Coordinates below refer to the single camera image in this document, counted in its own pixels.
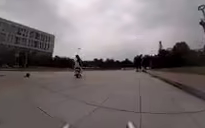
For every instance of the person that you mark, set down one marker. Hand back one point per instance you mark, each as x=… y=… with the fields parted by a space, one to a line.
x=78 y=66

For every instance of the grey concrete slab plaza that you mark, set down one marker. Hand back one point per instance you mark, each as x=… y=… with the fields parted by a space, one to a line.
x=103 y=93

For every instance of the group of people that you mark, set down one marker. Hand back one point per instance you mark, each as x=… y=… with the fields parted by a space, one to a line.
x=138 y=62

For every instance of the robot's own part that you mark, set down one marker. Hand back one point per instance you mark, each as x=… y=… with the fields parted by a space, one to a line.
x=130 y=125

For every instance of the row of dark trees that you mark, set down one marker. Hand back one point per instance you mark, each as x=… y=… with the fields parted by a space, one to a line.
x=176 y=55

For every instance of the small dark object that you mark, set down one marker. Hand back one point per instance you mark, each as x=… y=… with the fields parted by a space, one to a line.
x=27 y=75

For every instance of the dark kerb strip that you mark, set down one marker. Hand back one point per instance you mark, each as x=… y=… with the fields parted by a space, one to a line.
x=180 y=85

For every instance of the large grey glass-fronted building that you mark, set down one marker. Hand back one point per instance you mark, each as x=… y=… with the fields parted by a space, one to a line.
x=20 y=41

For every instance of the raised grey paved area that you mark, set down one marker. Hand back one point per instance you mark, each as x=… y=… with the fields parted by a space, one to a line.
x=193 y=79

